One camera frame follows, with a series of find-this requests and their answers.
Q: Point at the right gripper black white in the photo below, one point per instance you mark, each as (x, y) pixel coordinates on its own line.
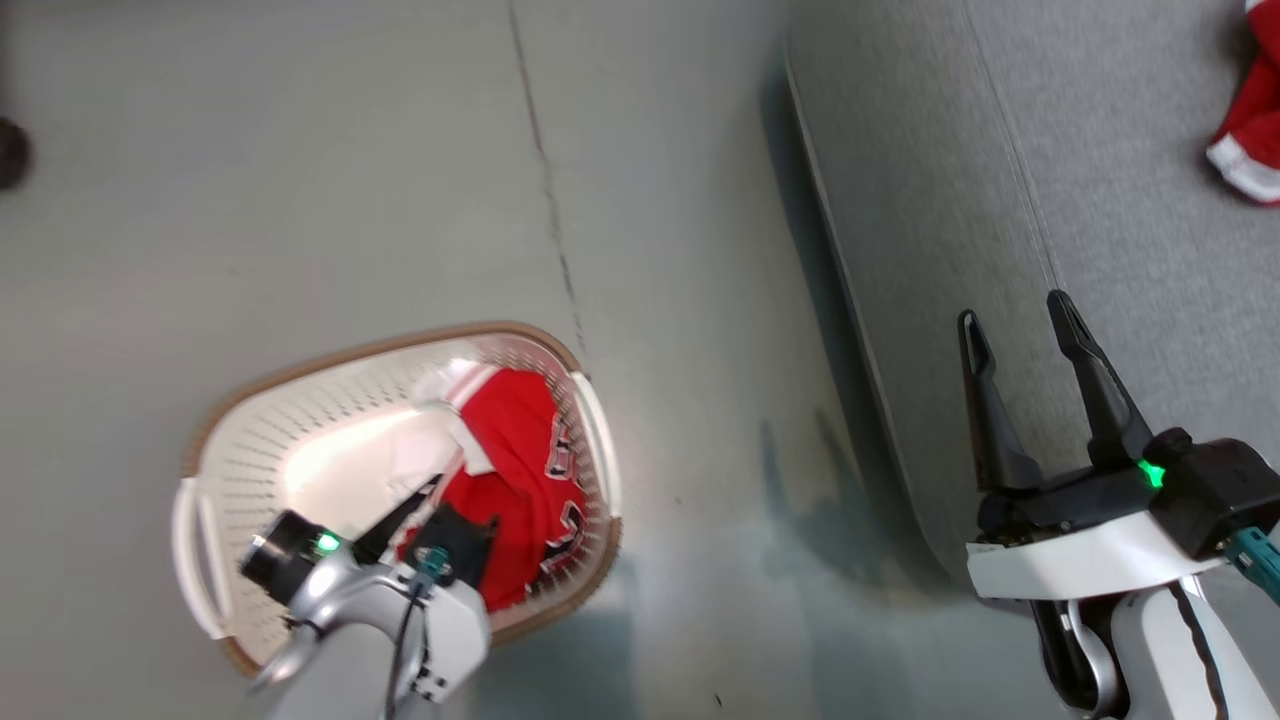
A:
(1070, 550)

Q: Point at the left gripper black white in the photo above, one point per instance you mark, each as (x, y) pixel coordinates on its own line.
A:
(288, 558)

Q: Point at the red jersey with black lettering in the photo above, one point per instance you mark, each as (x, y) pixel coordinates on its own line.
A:
(520, 450)

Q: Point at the red garment with white trim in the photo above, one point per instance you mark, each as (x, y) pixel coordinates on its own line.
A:
(1255, 110)

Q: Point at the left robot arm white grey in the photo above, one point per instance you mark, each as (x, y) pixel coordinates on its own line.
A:
(350, 650)

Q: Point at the grey fabric sofa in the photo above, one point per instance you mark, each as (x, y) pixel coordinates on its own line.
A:
(1050, 200)

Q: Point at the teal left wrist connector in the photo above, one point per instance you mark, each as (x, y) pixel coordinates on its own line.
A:
(432, 565)

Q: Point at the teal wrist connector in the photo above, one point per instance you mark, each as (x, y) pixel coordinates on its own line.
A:
(432, 565)
(1260, 562)

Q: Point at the white perforated laundry basket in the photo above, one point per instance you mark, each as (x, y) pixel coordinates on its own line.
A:
(330, 440)

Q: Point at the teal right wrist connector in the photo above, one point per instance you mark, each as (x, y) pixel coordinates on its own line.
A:
(1260, 562)

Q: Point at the black caster wheel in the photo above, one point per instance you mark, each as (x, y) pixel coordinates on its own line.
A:
(12, 152)

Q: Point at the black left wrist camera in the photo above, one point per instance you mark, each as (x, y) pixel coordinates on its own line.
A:
(460, 545)

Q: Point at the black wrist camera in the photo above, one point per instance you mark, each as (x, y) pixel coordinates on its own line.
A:
(460, 545)
(1215, 490)

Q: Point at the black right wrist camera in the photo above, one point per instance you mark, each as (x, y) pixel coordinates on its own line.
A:
(1215, 490)

